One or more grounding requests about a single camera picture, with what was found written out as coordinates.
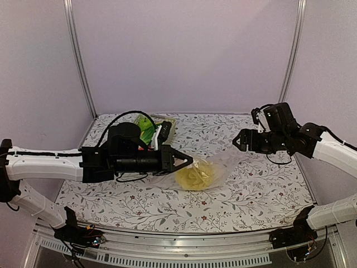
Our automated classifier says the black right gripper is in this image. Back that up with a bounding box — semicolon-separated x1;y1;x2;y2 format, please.
233;128;288;155

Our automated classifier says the toy napa cabbage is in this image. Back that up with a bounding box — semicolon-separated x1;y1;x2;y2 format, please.
175;159;218;191

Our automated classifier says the clear zip top bag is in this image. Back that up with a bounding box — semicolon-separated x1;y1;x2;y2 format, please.
149;149;244;191

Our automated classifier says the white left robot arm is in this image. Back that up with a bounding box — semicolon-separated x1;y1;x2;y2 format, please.
1;121;193;248

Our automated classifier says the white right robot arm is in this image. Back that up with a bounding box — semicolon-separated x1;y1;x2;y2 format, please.
232;102;356;248

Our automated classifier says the pale green plastic basket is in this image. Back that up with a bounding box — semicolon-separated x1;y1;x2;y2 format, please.
134;114;176;145

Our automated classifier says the green toy leaf vegetable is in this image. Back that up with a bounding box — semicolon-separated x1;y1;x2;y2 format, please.
140;126;156;145

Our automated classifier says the green toy apple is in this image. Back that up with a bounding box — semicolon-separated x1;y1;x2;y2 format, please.
138;118;153;131

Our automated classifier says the floral patterned table mat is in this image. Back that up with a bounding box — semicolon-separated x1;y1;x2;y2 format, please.
54;112;317;233

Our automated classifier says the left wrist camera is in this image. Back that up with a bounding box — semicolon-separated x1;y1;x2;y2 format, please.
150;121;172;151

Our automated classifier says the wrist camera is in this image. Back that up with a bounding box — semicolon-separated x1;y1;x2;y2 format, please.
251;108;270;133
150;121;172;151

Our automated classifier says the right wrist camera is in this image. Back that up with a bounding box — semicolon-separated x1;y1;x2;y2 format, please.
251;108;270;133

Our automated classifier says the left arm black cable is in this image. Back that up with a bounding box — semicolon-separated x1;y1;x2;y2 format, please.
96;110;157;149

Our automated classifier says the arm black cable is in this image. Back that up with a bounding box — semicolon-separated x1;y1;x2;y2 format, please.
320;125;357;149
96;110;157;149

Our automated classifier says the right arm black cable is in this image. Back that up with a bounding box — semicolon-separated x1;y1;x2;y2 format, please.
320;125;357;149

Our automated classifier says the front aluminium rail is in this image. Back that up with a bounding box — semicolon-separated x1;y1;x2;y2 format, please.
25;221;351;267

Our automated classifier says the right aluminium frame post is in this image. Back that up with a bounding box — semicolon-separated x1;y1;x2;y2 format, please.
278;0;307;102

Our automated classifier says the aluminium frame post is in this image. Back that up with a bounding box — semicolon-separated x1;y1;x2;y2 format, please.
63;0;98;119
278;0;307;102

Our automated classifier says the left aluminium frame post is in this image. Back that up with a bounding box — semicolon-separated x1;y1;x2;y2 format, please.
63;0;98;119

